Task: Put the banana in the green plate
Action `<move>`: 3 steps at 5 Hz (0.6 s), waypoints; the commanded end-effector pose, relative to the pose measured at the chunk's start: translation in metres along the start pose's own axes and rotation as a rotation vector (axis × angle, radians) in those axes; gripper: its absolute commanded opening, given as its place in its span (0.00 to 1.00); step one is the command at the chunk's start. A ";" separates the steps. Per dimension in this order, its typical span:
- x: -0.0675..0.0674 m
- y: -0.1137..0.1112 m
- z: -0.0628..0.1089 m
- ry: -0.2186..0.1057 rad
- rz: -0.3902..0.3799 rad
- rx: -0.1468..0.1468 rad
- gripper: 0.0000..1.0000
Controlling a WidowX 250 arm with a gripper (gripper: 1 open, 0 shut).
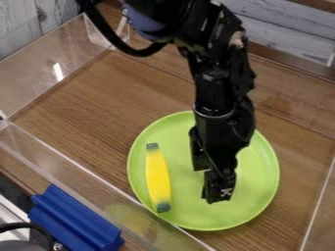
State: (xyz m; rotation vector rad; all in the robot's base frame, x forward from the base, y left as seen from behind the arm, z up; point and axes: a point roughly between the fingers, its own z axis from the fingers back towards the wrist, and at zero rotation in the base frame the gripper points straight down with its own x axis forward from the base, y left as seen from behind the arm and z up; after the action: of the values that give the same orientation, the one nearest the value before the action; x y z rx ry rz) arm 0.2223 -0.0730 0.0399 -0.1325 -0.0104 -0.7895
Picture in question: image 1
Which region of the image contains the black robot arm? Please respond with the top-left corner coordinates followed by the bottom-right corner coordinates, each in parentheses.
top-left (75, 0), bottom-right (255, 204)

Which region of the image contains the black cable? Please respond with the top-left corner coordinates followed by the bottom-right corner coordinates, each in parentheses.
top-left (0, 222), bottom-right (57, 251)

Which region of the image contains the green plate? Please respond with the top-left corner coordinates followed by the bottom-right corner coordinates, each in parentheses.
top-left (127, 111), bottom-right (281, 231)

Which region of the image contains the clear acrylic front wall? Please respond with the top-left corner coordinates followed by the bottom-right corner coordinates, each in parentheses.
top-left (0, 120), bottom-right (215, 251)

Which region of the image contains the yellow toy banana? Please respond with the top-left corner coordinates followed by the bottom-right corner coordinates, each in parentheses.
top-left (146, 142), bottom-right (171, 213)

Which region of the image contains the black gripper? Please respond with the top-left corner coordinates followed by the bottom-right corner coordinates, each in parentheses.
top-left (189, 96), bottom-right (255, 204)

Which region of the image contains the blue plastic block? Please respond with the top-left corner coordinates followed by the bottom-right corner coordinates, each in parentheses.
top-left (30, 184), bottom-right (125, 251)

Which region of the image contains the clear acrylic corner bracket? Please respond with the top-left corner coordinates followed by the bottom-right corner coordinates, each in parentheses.
top-left (85, 13), bottom-right (131, 51)

